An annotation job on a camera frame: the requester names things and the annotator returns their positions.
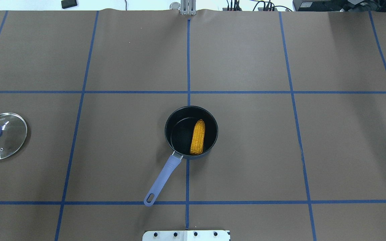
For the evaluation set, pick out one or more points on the blue saucepan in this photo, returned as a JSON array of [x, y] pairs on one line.
[[178, 134]]

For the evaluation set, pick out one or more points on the yellow corn cob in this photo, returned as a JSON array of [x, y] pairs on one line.
[[198, 138]]

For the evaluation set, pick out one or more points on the glass lid blue knob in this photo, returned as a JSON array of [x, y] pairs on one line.
[[13, 134]]

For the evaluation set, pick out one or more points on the aluminium frame post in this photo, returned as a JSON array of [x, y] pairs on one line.
[[188, 7]]

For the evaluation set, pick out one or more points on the white pedestal column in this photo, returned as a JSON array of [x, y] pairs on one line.
[[187, 235]]

